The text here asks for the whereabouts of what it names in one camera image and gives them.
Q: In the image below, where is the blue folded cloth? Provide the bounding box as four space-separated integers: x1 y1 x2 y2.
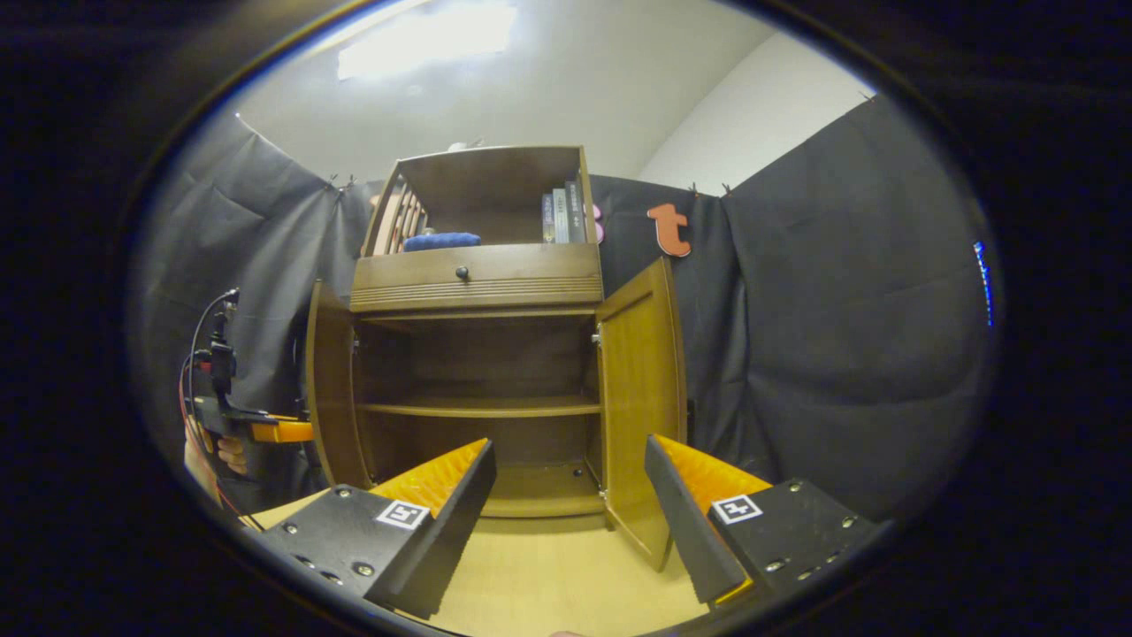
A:
402 232 483 253

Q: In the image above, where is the wooden cabinet door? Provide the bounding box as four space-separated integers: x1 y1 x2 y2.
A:
594 257 689 572
305 280 372 489

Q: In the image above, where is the black backdrop cloth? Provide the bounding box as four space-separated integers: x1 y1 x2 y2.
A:
133 93 1000 523

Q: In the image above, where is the wooden double-door shoe cabinet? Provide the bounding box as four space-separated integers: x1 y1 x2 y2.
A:
349 144 611 520

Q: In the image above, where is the computer monitor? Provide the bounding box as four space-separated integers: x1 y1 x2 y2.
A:
973 241 997 328

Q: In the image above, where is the black cable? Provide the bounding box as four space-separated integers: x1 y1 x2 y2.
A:
187 288 241 399

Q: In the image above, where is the wooden drawer with black knob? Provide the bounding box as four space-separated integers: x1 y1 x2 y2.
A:
352 243 604 291

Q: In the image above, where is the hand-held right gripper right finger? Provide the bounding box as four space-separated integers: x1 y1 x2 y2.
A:
644 434 894 607

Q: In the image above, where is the wooden inner cabinet shelf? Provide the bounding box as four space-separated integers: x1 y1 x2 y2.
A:
358 395 602 419

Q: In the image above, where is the red cable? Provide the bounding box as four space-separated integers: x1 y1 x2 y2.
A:
180 354 266 532

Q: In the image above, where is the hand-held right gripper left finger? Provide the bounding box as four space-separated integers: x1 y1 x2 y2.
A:
262 437 498 620

